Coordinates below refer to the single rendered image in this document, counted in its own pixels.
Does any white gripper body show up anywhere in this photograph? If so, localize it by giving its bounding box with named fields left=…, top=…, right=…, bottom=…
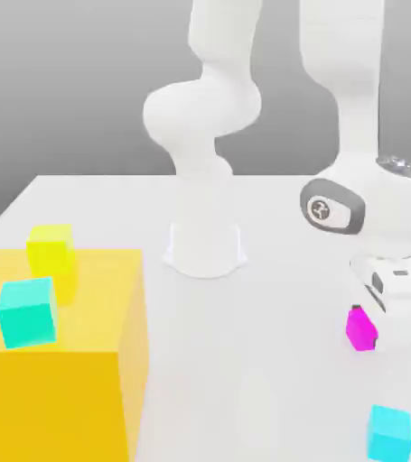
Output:
left=362, top=283, right=411, bottom=353

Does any small magenta cube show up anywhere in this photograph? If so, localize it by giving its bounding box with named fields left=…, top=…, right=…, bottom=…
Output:
left=345, top=305, right=378, bottom=353

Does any small cyan cube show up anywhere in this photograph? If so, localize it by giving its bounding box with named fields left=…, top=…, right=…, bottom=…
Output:
left=366, top=404, right=411, bottom=462

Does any small yellow cube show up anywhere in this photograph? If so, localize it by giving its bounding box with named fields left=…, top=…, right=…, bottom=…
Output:
left=26, top=224, right=77, bottom=278

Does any small turquoise cube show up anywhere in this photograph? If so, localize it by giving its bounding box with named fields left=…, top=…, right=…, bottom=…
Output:
left=0, top=276, right=61, bottom=350

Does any large yellow box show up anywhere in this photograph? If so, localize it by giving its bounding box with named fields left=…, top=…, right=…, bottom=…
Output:
left=0, top=247, right=150, bottom=462

